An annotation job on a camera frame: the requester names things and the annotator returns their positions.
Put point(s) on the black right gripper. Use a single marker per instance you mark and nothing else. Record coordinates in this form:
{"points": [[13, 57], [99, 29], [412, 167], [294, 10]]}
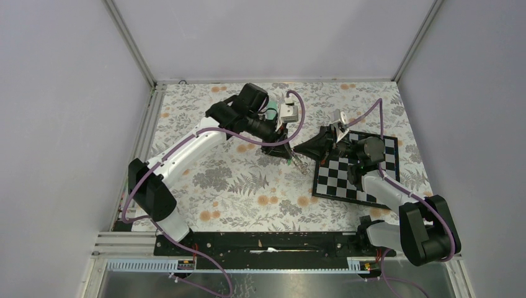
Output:
{"points": [[321, 146]]}

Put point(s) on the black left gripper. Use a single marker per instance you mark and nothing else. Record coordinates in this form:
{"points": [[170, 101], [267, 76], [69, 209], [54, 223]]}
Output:
{"points": [[281, 151]]}

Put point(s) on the silver carabiner keyring with chain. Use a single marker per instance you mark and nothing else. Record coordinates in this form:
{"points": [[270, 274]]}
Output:
{"points": [[299, 164]]}

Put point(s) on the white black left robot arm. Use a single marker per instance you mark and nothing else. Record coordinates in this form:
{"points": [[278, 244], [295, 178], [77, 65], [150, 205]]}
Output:
{"points": [[149, 181]]}

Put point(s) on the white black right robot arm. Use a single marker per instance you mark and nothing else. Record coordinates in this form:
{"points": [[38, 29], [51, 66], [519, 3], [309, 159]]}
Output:
{"points": [[426, 231]]}

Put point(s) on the teal rolling pin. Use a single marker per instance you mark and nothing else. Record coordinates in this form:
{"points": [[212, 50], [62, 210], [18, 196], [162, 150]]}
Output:
{"points": [[271, 111]]}

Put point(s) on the floral patterned table mat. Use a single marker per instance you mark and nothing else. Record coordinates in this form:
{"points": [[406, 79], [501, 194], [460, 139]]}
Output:
{"points": [[236, 188]]}

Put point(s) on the black white checkerboard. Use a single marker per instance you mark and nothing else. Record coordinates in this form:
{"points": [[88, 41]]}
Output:
{"points": [[331, 181]]}

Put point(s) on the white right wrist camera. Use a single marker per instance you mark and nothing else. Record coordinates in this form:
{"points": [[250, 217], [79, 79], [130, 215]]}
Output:
{"points": [[338, 125]]}

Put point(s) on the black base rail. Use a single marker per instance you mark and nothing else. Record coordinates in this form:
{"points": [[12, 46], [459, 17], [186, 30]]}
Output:
{"points": [[290, 247]]}

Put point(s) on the white slotted cable duct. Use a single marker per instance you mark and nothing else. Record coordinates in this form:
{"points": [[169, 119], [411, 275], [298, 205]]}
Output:
{"points": [[333, 266]]}

